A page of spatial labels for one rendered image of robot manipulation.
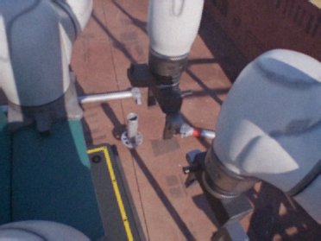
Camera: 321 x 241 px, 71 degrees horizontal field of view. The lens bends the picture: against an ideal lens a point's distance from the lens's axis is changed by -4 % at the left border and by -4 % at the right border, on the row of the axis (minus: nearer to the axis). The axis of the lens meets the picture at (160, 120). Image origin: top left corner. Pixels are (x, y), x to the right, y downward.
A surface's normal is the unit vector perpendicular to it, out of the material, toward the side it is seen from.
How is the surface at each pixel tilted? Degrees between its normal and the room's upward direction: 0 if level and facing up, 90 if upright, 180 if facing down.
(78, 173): 0
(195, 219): 0
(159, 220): 0
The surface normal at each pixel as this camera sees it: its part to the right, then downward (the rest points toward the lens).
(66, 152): 0.10, -0.66
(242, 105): -0.89, 0.11
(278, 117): -0.47, 0.37
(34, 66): 0.53, 0.64
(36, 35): 0.68, 0.39
